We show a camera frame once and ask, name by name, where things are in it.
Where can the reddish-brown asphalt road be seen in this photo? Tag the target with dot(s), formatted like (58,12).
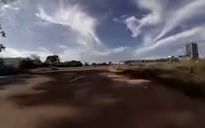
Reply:
(90,106)

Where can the long low building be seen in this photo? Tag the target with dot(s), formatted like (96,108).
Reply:
(146,61)

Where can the row of dark bushes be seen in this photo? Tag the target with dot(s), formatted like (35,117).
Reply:
(53,60)

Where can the pale low building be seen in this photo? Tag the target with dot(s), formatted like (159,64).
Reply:
(11,61)

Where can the tall grey building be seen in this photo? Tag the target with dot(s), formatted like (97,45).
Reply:
(192,50)

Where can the dry grass field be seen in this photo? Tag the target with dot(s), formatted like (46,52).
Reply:
(196,71)

